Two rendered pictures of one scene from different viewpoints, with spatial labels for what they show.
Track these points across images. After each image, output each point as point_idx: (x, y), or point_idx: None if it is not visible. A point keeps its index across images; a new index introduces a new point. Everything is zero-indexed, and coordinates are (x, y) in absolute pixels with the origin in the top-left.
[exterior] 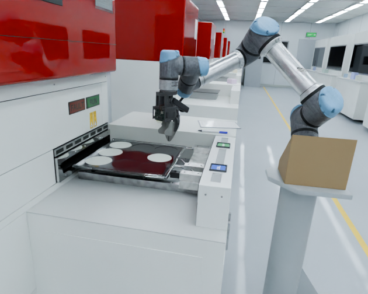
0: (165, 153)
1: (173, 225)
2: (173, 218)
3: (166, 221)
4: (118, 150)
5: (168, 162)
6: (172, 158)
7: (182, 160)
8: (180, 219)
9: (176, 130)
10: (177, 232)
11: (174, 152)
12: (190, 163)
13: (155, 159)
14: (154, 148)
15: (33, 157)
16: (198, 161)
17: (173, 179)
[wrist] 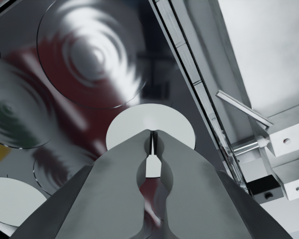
0: (133, 101)
1: (291, 219)
2: (284, 209)
3: (278, 219)
4: (11, 187)
5: (205, 155)
6: (196, 124)
7: (231, 102)
8: (296, 206)
9: (222, 171)
10: None
11: (148, 56)
12: (289, 133)
13: (154, 163)
14: (48, 84)
15: None
16: (272, 14)
17: (198, 107)
